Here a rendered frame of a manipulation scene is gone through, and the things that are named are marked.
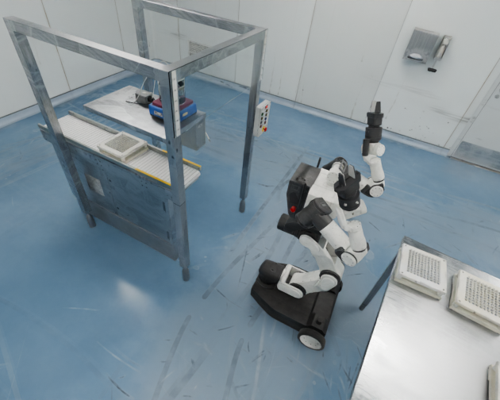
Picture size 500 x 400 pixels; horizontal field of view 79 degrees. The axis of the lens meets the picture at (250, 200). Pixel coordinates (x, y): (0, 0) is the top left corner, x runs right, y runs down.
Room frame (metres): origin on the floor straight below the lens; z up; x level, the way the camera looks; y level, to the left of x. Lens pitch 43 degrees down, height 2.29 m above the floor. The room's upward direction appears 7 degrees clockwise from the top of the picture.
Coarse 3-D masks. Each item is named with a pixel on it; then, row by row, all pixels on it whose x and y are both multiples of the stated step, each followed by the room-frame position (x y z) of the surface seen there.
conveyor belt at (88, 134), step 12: (60, 120) 2.09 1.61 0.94; (72, 120) 2.12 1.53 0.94; (72, 132) 1.95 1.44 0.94; (84, 132) 1.97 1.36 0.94; (96, 132) 1.99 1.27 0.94; (108, 132) 2.01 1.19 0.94; (96, 144) 1.82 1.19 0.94; (144, 156) 1.76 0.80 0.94; (156, 156) 1.78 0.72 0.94; (144, 168) 1.62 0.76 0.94; (156, 168) 1.64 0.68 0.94; (168, 168) 1.66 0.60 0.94; (192, 168) 1.69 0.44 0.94; (168, 180) 1.53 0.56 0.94; (192, 180) 1.58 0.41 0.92
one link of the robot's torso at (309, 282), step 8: (296, 272) 1.35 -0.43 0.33; (312, 272) 1.30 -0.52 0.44; (296, 280) 1.27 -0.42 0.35; (304, 280) 1.25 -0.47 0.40; (312, 280) 1.21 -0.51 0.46; (320, 280) 1.19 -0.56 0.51; (328, 280) 1.13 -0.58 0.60; (336, 280) 1.13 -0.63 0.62; (304, 288) 1.22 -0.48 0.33; (312, 288) 1.20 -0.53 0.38; (320, 288) 1.16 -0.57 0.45; (328, 288) 1.13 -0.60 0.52
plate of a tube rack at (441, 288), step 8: (408, 248) 1.18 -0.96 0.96; (416, 248) 1.19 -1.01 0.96; (400, 256) 1.13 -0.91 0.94; (408, 256) 1.13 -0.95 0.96; (432, 256) 1.15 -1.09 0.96; (400, 264) 1.06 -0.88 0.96; (424, 264) 1.08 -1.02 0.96; (440, 264) 1.10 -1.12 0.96; (400, 272) 1.01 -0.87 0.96; (408, 272) 1.01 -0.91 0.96; (440, 272) 1.04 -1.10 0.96; (416, 280) 0.97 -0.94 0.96; (424, 280) 0.97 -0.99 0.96; (440, 280) 0.99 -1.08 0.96; (432, 288) 0.94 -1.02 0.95; (440, 288) 0.94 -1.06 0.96
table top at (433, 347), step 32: (448, 256) 1.23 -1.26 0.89; (448, 288) 0.99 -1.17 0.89; (384, 320) 0.75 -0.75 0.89; (416, 320) 0.78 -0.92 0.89; (448, 320) 0.80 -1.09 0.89; (384, 352) 0.59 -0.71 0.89; (416, 352) 0.61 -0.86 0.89; (448, 352) 0.63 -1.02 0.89; (480, 352) 0.65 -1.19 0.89; (384, 384) 0.46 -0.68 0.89; (416, 384) 0.48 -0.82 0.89; (448, 384) 0.49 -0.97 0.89; (480, 384) 0.51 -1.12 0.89
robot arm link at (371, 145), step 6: (366, 138) 1.53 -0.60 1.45; (372, 138) 1.51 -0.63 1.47; (378, 138) 1.51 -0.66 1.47; (366, 144) 1.49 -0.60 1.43; (372, 144) 1.50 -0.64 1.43; (378, 144) 1.49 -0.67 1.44; (366, 150) 1.48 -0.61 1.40; (372, 150) 1.48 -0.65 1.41; (378, 150) 1.46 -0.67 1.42; (384, 150) 1.49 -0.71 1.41
